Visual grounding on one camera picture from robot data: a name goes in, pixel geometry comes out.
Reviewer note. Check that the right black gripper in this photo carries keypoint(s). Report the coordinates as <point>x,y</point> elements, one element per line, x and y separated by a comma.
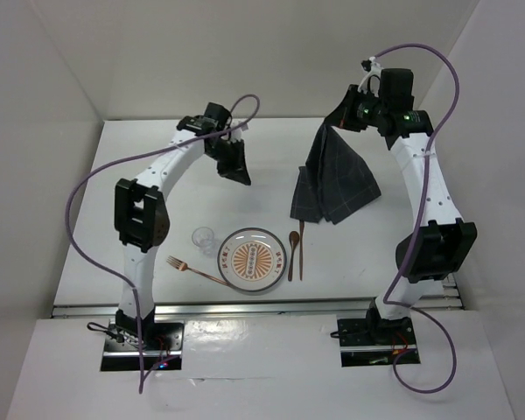
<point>342,115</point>

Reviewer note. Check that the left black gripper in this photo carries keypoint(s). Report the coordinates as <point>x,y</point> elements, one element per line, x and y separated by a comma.
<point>234,170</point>

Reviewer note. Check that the dark grey checked cloth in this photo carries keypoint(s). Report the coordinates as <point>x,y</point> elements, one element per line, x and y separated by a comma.
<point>334,182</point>

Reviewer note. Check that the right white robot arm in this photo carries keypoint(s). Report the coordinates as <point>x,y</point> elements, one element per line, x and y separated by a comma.
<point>441,239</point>

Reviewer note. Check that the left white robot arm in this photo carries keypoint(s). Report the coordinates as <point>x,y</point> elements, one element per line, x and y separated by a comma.
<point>141,216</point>

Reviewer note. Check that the clear plastic cup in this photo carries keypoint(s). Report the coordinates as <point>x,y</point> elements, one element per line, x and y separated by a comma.
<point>203,238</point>

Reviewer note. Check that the copper knife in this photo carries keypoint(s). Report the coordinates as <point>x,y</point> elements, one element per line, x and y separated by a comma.
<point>301,229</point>

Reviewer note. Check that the copper spoon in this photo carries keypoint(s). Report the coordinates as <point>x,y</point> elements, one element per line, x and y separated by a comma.
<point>294,239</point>

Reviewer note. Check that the patterned glass plate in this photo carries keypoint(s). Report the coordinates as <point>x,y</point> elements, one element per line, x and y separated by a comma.
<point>252,260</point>

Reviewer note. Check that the copper fork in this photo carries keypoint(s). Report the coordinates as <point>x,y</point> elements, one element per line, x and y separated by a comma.
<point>183,266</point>

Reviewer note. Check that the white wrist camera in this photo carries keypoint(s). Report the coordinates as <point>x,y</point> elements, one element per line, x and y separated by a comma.
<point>372,69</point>

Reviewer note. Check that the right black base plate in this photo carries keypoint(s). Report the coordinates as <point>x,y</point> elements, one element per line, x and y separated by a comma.
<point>359,348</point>

